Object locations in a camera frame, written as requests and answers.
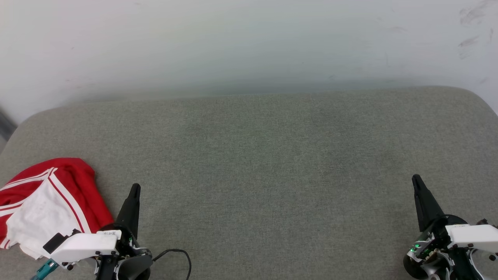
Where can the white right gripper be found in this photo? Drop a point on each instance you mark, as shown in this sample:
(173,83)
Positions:
(472,235)

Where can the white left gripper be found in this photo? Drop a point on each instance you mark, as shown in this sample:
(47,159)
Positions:
(85,245)

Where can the red white Bulls jersey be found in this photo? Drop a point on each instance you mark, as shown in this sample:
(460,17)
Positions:
(78,182)

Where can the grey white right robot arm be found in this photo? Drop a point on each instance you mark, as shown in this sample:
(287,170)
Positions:
(428,260)

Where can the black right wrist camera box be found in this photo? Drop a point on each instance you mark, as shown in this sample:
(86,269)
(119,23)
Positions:
(486,223)

